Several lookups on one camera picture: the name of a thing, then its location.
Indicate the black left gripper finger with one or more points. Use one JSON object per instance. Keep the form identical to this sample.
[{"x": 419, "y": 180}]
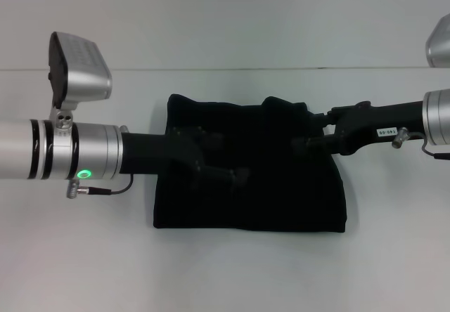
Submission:
[
  {"x": 211, "y": 139},
  {"x": 228, "y": 178}
]

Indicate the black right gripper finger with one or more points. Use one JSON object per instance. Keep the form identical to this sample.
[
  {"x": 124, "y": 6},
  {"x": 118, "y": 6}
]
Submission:
[
  {"x": 321, "y": 118},
  {"x": 313, "y": 142}
]

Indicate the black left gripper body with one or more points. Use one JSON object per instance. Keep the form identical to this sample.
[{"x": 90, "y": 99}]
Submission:
[{"x": 154, "y": 154}]

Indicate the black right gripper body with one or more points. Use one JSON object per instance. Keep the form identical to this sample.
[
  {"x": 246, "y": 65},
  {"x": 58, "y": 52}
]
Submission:
[{"x": 379, "y": 125}]

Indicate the black shirt with FREE print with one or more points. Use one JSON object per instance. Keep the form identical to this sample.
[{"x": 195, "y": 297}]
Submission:
[{"x": 281, "y": 192}]

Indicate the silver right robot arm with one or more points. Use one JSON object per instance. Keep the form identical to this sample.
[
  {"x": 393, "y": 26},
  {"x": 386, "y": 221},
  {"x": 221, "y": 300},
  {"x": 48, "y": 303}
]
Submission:
[{"x": 437, "y": 117}]

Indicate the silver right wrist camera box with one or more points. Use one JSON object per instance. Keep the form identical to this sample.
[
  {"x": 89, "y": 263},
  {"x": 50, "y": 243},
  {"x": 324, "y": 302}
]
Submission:
[{"x": 439, "y": 45}]

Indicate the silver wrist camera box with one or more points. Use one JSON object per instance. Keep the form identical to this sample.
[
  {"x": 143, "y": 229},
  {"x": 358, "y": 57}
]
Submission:
[
  {"x": 84, "y": 76},
  {"x": 439, "y": 45}
]

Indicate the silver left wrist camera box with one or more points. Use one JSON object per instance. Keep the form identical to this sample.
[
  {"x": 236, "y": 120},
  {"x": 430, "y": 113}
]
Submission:
[{"x": 84, "y": 76}]

